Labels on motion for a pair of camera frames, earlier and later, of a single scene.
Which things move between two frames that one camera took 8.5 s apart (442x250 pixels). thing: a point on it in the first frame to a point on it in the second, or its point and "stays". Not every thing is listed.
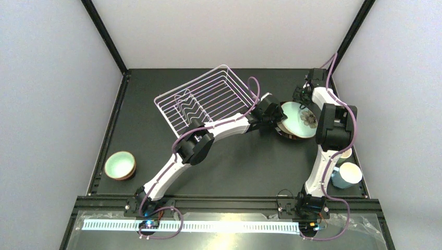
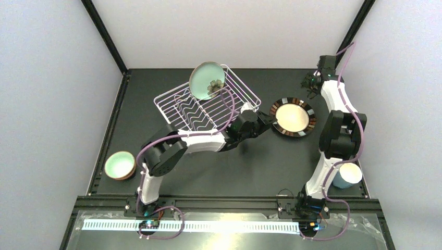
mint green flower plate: [301, 121] to [206, 80]
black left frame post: [105, 36] stays
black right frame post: [353, 32] stays
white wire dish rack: [213, 96] stays
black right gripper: [299, 94] to [311, 82]
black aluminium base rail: [71, 234] stays
